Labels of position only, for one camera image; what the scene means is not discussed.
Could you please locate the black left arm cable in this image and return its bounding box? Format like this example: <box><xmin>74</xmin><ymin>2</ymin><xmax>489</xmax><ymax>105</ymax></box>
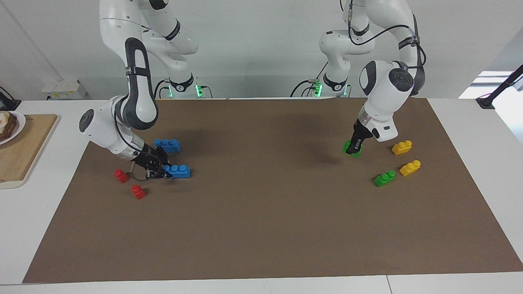
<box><xmin>341</xmin><ymin>0</ymin><xmax>426</xmax><ymax>70</ymax></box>

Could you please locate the toast with egg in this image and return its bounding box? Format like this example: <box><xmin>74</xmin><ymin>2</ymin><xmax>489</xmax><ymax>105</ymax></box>
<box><xmin>0</xmin><ymin>112</ymin><xmax>18</xmax><ymax>141</ymax></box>

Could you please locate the plain green two-stud brick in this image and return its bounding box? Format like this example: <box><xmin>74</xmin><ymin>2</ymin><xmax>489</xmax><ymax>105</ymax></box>
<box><xmin>342</xmin><ymin>140</ymin><xmax>363</xmax><ymax>158</ymax></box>

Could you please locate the white plate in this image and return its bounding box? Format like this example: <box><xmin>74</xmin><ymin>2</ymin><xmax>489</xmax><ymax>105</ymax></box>
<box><xmin>0</xmin><ymin>111</ymin><xmax>26</xmax><ymax>145</ymax></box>

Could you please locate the wooden cutting board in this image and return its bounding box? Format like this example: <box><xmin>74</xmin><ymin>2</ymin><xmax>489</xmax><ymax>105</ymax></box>
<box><xmin>0</xmin><ymin>114</ymin><xmax>58</xmax><ymax>189</ymax></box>

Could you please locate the green brick with white-marked studs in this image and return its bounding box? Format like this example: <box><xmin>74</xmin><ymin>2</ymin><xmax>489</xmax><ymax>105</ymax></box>
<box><xmin>374</xmin><ymin>170</ymin><xmax>396</xmax><ymax>187</ymax></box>

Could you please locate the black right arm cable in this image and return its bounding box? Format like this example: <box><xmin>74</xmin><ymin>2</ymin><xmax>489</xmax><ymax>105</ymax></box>
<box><xmin>114</xmin><ymin>118</ymin><xmax>164</xmax><ymax>182</ymax></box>

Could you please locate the blue three-stud brick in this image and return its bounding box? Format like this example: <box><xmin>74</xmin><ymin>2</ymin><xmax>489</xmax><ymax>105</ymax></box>
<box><xmin>154</xmin><ymin>139</ymin><xmax>181</xmax><ymax>153</ymax></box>
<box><xmin>163</xmin><ymin>164</ymin><xmax>191</xmax><ymax>179</ymax></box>

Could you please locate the yellow two-stud brick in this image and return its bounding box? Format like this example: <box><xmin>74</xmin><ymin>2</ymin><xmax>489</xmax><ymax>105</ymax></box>
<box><xmin>399</xmin><ymin>160</ymin><xmax>421</xmax><ymax>177</ymax></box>
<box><xmin>391</xmin><ymin>140</ymin><xmax>413</xmax><ymax>156</ymax></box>

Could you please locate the brown table mat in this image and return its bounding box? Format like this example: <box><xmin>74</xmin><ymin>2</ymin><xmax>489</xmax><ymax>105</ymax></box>
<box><xmin>22</xmin><ymin>97</ymin><xmax>523</xmax><ymax>284</ymax></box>

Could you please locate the black device on table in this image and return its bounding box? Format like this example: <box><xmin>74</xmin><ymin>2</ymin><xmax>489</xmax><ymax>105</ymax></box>
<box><xmin>0</xmin><ymin>87</ymin><xmax>22</xmax><ymax>111</ymax></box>

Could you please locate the black camera stand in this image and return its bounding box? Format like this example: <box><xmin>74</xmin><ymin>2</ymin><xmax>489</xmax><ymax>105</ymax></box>
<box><xmin>476</xmin><ymin>64</ymin><xmax>523</xmax><ymax>110</ymax></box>

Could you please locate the white wall socket box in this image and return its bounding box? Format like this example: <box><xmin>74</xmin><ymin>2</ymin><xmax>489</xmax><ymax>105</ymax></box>
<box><xmin>42</xmin><ymin>79</ymin><xmax>87</xmax><ymax>100</ymax></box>

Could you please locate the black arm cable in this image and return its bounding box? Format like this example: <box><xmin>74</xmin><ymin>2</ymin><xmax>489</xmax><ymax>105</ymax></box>
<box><xmin>341</xmin><ymin>0</ymin><xmax>426</xmax><ymax>70</ymax></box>
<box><xmin>114</xmin><ymin>118</ymin><xmax>164</xmax><ymax>182</ymax></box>

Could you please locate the black base cable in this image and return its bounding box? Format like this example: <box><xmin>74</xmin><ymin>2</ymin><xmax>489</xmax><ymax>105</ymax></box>
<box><xmin>154</xmin><ymin>78</ymin><xmax>172</xmax><ymax>99</ymax></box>
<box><xmin>290</xmin><ymin>61</ymin><xmax>330</xmax><ymax>98</ymax></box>

